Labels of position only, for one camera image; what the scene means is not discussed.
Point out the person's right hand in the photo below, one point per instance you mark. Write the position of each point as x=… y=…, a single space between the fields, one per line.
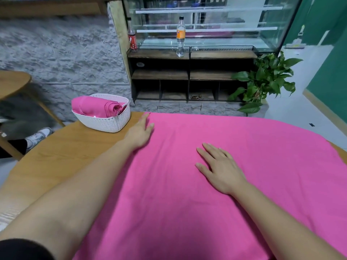
x=222 y=170

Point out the person's left hand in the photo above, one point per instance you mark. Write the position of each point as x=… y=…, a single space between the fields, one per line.
x=138 y=135

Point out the white woven plastic basket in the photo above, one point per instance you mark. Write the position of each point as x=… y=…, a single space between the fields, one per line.
x=108 y=124

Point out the pink towel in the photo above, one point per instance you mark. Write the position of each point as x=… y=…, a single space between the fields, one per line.
x=95 y=106

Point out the pile of pink cloths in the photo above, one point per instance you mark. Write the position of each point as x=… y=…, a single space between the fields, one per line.
x=179 y=214

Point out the person's left forearm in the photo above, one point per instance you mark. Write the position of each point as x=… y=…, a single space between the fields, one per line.
x=65 y=208

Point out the person's right forearm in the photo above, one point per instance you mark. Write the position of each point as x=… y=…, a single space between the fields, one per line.
x=287 y=230

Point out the dark wooden shelf cabinet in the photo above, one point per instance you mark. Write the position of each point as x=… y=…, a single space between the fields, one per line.
x=162 y=75

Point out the red label cola bottle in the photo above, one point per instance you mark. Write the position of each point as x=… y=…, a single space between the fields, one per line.
x=133 y=40

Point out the green potted plant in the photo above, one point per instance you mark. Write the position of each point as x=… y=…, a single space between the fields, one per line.
x=265 y=81

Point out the white shoe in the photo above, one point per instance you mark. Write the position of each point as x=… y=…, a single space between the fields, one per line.
x=38 y=138

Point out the clear bottle with orange label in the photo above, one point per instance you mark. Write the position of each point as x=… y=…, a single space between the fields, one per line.
x=180 y=35

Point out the small round wooden side table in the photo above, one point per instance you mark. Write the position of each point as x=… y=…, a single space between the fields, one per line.
x=11 y=84

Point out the glass display case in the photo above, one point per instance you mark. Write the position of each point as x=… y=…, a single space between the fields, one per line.
x=217 y=21

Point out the white mop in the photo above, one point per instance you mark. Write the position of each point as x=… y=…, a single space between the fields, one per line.
x=295 y=46

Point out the wooden bar counter top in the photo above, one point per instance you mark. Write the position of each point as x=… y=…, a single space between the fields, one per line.
x=54 y=7

